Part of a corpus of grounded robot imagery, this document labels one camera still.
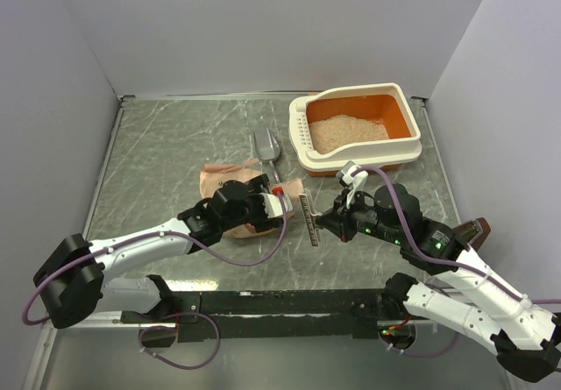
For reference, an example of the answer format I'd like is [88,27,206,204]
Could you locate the cream orange litter box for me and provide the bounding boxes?
[288,82,422,176]

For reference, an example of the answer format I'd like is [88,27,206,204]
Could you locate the metal litter scoop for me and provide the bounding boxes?
[252,128,281,183]

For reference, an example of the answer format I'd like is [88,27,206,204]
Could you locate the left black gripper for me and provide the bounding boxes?
[222,175,284,231]

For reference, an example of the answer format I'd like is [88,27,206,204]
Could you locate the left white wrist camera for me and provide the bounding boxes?
[260,186,293,219]

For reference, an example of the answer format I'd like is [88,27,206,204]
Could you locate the aluminium frame rail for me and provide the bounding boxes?
[42,287,508,334]

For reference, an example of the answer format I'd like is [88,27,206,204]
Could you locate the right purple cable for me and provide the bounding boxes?
[350,166,561,358]

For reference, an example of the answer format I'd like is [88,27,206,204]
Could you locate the pink cat litter bag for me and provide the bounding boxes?
[199,159,304,239]

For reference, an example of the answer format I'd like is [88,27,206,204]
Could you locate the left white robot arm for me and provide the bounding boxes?
[33,174,293,329]

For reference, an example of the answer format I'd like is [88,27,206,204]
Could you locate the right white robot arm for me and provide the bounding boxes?
[315,184,560,383]

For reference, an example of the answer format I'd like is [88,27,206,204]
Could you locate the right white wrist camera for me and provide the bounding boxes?
[336,160,368,209]

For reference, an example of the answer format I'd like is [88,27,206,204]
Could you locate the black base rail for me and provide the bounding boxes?
[120,288,420,343]

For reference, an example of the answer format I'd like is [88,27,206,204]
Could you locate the brown dustpan brush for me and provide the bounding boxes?
[453,217,492,252]

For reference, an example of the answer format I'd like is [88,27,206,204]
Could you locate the clear plastic bag clip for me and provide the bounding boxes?
[298,188,321,247]

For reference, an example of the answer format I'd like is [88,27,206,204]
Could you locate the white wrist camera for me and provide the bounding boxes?
[260,186,293,219]
[336,160,368,209]

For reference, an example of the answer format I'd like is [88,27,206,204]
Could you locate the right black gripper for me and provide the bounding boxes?
[316,185,404,245]

